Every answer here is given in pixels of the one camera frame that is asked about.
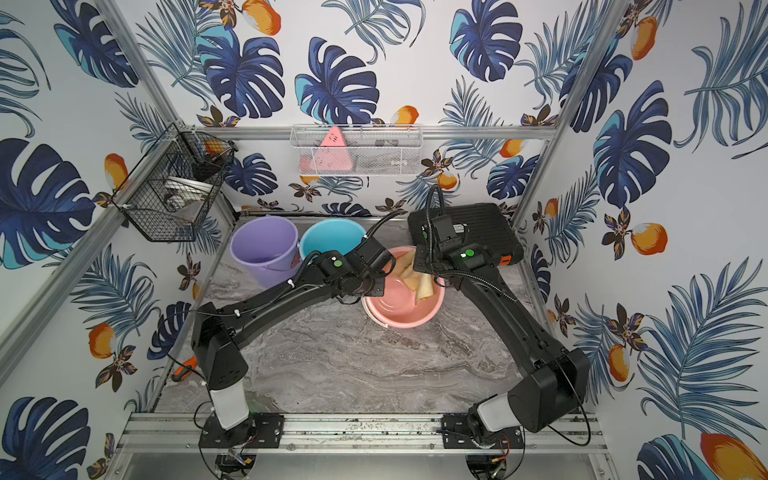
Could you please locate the clear wall shelf basket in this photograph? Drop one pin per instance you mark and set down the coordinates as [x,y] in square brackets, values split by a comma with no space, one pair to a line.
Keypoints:
[376,149]

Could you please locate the pink plastic bucket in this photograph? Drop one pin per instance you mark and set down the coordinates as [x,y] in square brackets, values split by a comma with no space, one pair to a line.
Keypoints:
[396,308]

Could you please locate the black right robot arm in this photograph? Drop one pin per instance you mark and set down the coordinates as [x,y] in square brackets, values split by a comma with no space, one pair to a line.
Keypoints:
[554,378]

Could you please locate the pink triangular item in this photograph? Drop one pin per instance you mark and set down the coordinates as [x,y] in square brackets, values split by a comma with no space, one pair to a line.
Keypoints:
[332,156]

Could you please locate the teal plastic bucket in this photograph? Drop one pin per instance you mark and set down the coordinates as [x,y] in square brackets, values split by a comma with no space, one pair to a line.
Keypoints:
[336,234]

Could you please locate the yellow cleaning cloth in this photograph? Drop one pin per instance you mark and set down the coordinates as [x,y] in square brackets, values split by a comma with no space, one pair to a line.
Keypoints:
[419,283]

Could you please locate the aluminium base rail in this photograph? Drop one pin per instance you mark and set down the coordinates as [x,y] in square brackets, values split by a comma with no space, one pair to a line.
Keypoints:
[358,434]

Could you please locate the black wire basket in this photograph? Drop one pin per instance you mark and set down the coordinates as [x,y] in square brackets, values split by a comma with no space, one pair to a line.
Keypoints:
[168,196]

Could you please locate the black plastic tool case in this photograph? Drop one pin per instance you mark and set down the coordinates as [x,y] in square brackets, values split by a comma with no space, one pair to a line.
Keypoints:
[480,224]

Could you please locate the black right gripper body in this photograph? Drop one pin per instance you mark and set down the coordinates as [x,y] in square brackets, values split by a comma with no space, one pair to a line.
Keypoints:
[426,261]

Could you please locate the orange handled screwdriver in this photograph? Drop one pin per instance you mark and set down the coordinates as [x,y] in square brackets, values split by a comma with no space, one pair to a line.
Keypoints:
[184,370]

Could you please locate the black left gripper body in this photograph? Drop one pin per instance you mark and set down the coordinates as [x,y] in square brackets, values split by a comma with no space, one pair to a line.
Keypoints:
[377,260]

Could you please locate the purple plastic bucket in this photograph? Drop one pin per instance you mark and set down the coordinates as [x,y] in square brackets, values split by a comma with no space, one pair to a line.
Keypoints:
[268,249]

